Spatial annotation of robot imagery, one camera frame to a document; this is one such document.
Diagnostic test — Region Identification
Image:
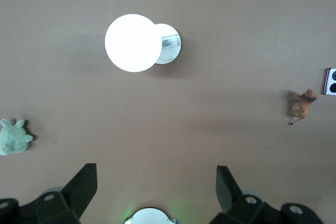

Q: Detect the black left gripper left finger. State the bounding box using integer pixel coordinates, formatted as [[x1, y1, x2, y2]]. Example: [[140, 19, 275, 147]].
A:
[[0, 163, 98, 224]]

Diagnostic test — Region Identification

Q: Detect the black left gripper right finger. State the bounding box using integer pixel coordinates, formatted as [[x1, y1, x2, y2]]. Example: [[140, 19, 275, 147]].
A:
[[209, 165, 326, 224]]

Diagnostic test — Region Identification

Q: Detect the brown lion figurine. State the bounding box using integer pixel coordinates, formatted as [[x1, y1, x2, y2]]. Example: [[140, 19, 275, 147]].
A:
[[288, 89, 318, 126]]

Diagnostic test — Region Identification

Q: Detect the lilac flip phone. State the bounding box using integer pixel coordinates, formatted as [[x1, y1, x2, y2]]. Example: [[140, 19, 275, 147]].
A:
[[323, 68, 336, 95]]

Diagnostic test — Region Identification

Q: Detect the green plush toy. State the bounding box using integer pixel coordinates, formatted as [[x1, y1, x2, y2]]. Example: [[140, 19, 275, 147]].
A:
[[0, 118, 34, 156]]

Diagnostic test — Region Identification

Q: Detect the white round desk lamp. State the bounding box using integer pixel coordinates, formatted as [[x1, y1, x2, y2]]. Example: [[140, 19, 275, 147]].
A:
[[104, 13, 182, 73]]

